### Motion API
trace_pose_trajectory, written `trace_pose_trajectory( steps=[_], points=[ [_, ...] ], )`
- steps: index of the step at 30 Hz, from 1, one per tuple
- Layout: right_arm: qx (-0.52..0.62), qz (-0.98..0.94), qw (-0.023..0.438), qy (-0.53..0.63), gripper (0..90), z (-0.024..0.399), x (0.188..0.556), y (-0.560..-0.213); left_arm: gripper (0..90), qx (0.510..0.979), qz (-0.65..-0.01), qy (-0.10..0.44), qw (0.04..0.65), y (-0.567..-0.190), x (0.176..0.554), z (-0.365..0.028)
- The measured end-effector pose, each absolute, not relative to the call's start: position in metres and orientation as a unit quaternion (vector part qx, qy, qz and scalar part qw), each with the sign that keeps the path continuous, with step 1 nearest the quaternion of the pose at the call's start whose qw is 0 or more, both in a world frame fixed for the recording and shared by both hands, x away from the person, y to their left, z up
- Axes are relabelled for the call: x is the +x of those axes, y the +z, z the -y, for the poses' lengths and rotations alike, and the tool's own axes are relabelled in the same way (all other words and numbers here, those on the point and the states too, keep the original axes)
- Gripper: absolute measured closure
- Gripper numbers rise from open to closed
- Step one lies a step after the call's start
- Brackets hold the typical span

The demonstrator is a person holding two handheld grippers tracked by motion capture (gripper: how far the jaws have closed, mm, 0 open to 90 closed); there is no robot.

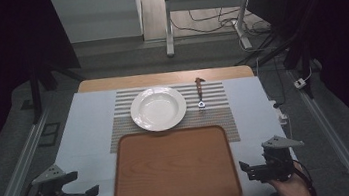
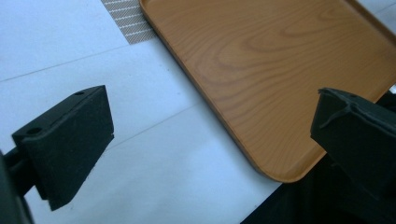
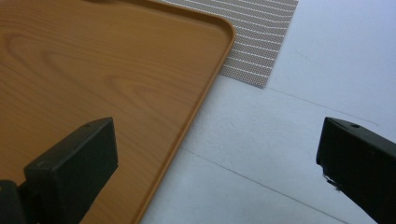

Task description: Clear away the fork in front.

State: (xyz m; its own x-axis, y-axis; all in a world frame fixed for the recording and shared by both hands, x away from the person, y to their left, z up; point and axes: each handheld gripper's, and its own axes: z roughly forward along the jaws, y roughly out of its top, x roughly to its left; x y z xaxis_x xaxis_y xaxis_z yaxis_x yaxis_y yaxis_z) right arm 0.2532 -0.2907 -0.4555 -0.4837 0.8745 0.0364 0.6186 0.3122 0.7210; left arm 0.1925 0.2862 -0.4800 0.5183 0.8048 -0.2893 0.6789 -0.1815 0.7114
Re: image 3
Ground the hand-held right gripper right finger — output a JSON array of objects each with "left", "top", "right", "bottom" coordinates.
[{"left": 316, "top": 117, "right": 396, "bottom": 224}]

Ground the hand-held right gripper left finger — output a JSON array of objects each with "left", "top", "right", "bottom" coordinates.
[{"left": 18, "top": 117, "right": 120, "bottom": 224}]

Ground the wood-grain brown tray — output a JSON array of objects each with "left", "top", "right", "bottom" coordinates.
[{"left": 0, "top": 0, "right": 237, "bottom": 224}]

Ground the grey woven placemat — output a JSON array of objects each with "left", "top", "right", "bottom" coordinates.
[{"left": 157, "top": 0, "right": 300, "bottom": 90}]

